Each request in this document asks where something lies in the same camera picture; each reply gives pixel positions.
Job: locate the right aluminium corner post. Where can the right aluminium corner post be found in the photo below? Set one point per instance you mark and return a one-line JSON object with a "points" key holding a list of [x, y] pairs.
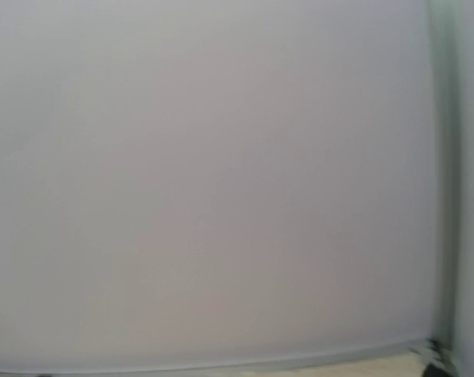
{"points": [[442, 20]]}

